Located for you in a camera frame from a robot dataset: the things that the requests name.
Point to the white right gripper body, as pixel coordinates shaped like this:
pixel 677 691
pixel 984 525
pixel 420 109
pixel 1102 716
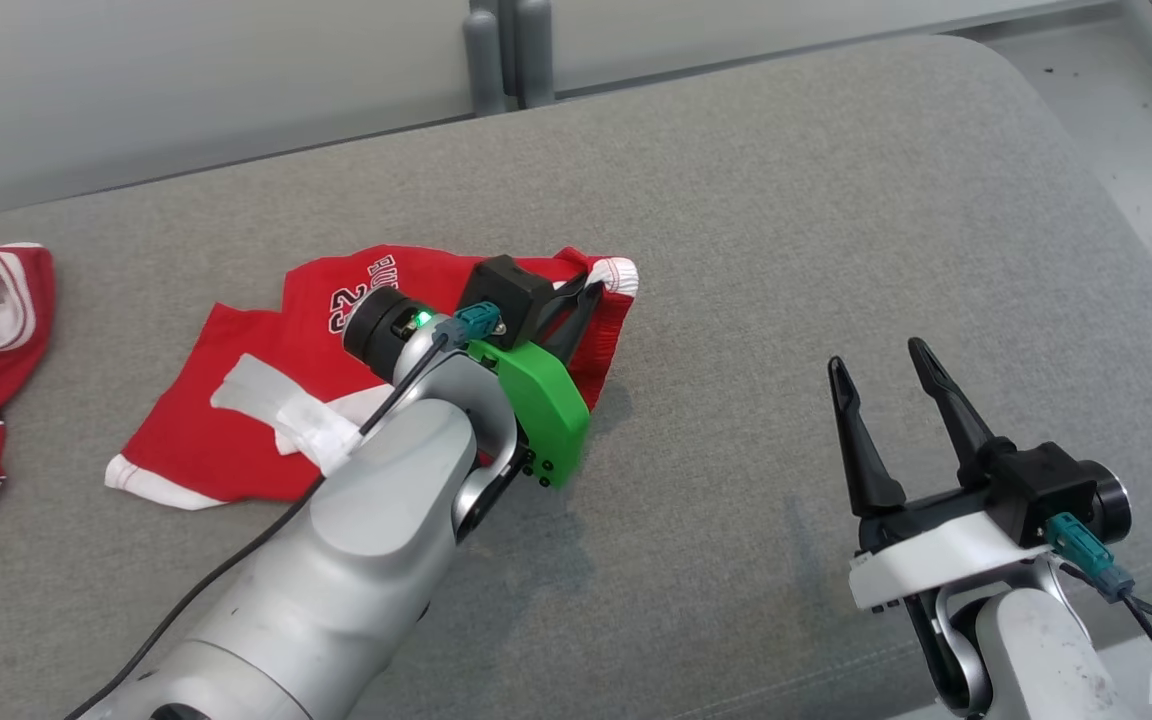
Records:
pixel 936 555

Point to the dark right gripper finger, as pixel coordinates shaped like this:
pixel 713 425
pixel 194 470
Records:
pixel 866 470
pixel 956 430

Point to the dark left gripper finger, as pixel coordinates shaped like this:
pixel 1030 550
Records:
pixel 574 286
pixel 576 325

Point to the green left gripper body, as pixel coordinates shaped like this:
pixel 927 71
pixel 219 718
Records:
pixel 541 410

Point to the red shorts with white waistband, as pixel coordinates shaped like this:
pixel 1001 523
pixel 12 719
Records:
pixel 256 335

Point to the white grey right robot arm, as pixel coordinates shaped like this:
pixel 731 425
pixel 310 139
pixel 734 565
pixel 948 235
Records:
pixel 1036 650

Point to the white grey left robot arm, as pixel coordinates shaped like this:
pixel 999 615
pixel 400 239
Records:
pixel 376 530

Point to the grey fabric sofa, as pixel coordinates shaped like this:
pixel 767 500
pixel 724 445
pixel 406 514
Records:
pixel 736 200

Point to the white tape strip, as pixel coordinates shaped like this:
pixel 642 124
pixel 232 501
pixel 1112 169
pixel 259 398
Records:
pixel 276 400

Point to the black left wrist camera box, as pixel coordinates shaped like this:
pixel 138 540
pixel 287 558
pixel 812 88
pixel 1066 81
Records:
pixel 506 290

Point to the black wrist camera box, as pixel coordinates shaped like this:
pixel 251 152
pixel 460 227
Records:
pixel 506 290
pixel 1036 490

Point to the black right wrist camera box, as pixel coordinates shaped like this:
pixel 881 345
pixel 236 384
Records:
pixel 1036 490

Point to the grey round-topped post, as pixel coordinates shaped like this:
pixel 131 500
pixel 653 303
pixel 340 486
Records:
pixel 536 50
pixel 484 60

